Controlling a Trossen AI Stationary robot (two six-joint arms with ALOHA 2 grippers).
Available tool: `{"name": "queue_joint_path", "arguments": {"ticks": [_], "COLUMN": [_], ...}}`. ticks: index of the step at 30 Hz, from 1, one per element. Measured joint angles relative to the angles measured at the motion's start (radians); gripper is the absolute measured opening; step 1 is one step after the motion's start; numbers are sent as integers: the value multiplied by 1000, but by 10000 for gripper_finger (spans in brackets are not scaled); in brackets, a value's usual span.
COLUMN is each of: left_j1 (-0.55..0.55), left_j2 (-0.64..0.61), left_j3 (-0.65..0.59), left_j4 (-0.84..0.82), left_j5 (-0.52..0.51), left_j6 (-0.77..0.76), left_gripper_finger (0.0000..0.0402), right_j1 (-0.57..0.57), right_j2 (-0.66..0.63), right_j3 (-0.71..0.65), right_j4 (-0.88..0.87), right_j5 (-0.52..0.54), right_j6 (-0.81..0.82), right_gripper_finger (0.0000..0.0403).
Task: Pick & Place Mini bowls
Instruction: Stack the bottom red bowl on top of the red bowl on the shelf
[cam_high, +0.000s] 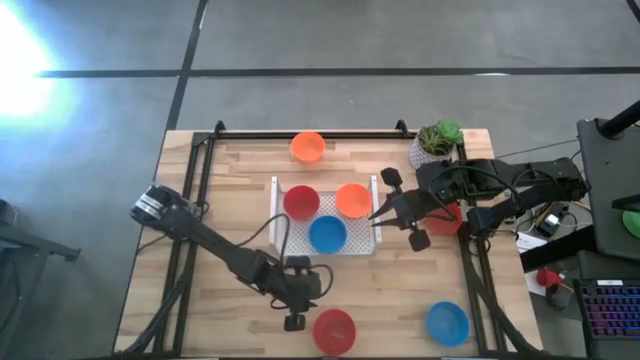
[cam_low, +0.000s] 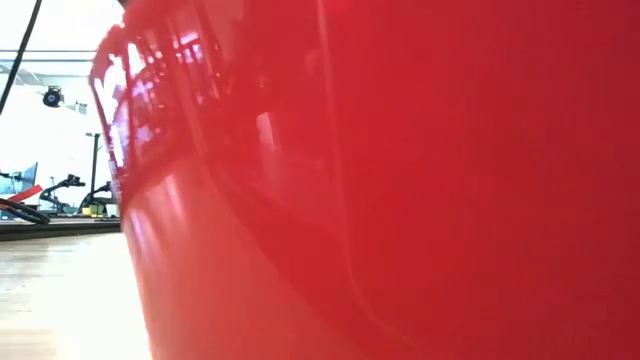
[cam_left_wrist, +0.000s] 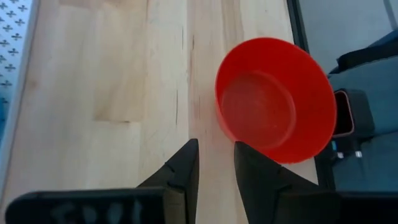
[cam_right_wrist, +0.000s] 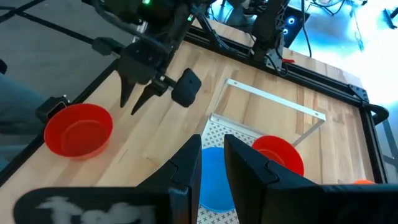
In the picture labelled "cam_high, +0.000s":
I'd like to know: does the red plastic mini bowl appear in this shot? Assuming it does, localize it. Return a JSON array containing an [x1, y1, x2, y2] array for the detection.
[[282, 184, 321, 222], [312, 308, 358, 357], [423, 202, 464, 236]]

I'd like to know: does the green round object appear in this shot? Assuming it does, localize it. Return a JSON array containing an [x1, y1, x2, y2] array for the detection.
[[622, 209, 640, 240]]

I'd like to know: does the dark metal cart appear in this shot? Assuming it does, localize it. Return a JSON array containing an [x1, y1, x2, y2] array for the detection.
[[0, 198, 82, 360]]

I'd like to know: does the white paper sheet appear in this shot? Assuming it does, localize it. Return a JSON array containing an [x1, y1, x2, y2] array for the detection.
[[516, 232, 549, 255]]

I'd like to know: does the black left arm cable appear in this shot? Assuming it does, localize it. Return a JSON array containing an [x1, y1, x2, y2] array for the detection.
[[134, 213, 335, 311]]

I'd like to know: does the laptop with purple keyboard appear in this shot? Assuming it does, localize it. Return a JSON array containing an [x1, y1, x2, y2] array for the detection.
[[573, 278, 640, 342]]

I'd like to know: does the white perforated metal tray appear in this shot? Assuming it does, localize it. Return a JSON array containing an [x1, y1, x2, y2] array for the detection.
[[268, 174, 383, 258]]

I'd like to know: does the small red object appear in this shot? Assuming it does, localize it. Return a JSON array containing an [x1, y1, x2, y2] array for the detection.
[[536, 267, 564, 290]]

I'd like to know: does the orange plastic mini bowl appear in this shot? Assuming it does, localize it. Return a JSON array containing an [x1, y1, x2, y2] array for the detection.
[[289, 130, 327, 165], [335, 182, 373, 220]]

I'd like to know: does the succulent in patterned white pot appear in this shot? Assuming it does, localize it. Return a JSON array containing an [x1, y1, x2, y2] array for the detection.
[[408, 119, 465, 171]]

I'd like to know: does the blue plastic mini bowl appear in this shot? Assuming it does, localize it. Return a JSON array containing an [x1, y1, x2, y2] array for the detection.
[[425, 300, 471, 348], [308, 215, 348, 255]]

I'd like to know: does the grey stand base plate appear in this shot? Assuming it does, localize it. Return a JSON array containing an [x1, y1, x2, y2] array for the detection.
[[577, 117, 640, 261]]

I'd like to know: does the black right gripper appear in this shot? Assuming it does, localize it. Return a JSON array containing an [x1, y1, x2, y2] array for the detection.
[[368, 167, 449, 253]]

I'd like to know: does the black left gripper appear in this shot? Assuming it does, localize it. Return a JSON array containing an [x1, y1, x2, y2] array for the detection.
[[272, 254, 324, 333]]

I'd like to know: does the black stand pole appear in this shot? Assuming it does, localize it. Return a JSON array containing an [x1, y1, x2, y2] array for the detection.
[[597, 99, 640, 140]]

